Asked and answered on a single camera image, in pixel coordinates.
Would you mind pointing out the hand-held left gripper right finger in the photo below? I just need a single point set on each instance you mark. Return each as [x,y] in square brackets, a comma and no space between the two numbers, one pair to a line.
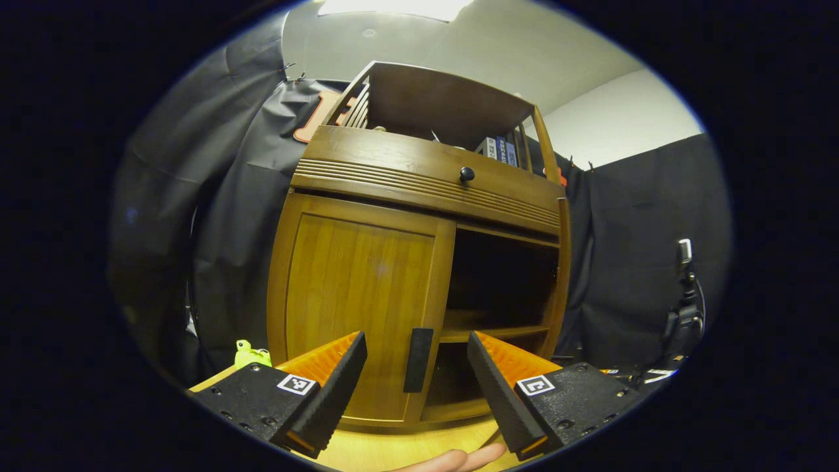
[498,393]

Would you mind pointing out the blue-grey spine book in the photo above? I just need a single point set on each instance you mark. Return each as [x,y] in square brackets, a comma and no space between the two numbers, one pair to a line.
[511,154]

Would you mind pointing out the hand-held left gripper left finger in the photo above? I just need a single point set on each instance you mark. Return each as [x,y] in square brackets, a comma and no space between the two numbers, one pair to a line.
[337,393]

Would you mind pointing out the wooden drawer with black knob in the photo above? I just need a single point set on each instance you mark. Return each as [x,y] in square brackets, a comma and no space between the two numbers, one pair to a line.
[393,154]

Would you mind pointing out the green toy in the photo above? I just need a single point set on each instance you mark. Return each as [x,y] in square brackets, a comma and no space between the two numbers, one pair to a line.
[252,355]

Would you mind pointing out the wooden shoe cabinet door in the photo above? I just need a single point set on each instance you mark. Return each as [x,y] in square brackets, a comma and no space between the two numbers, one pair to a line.
[565,262]
[354,282]

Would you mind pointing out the white spine book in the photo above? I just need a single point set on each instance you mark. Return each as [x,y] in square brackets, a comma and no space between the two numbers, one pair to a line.
[487,147]

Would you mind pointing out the wooden double-door shoe cabinet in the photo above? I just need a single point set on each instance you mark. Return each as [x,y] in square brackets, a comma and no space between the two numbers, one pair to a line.
[406,98]

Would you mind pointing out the ceiling light panel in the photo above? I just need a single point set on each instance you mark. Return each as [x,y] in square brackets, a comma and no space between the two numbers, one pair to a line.
[393,8]

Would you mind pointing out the dark spine book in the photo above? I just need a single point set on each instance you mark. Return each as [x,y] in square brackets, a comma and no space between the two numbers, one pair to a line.
[501,149]

